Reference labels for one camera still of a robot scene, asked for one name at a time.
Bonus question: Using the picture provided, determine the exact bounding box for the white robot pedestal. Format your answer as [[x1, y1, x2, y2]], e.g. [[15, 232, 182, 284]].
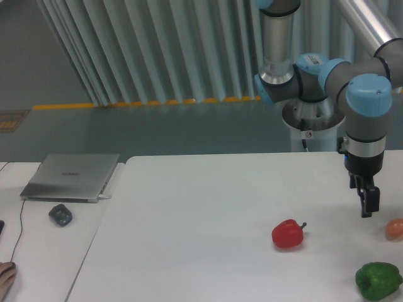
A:
[[282, 98, 344, 152]]

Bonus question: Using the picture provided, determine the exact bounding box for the black mouse cable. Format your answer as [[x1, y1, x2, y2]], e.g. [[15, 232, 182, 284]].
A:
[[0, 162, 27, 262]]

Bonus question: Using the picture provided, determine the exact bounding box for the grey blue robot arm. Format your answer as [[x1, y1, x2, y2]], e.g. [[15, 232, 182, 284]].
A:
[[254, 1, 402, 218]]

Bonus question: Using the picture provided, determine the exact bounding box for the person's hand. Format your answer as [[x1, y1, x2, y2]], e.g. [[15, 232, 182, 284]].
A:
[[1, 262, 16, 299]]

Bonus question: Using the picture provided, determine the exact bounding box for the silver closed laptop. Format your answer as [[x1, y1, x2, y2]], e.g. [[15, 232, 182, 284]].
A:
[[20, 154, 119, 203]]

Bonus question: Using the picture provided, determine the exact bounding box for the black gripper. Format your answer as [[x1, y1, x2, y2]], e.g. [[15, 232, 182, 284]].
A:
[[336, 137, 385, 218]]

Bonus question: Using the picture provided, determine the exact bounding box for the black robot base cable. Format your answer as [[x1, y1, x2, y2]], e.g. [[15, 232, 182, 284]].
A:
[[300, 118, 311, 154]]

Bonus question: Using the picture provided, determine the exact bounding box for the green bell pepper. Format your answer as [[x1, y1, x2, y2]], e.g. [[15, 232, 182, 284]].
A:
[[355, 262, 402, 301]]

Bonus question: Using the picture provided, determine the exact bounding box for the white laptop plug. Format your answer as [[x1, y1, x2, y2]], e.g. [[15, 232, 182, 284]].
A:
[[98, 194, 111, 200]]

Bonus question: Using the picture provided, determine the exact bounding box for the black computer mouse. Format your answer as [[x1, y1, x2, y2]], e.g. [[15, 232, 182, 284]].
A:
[[8, 262, 16, 270]]

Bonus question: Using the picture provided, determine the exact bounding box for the orange round fruit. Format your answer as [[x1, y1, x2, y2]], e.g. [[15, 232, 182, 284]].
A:
[[385, 218, 403, 240]]

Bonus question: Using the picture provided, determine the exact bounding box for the red bell pepper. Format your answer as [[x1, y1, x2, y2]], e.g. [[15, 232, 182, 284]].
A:
[[271, 219, 307, 249]]

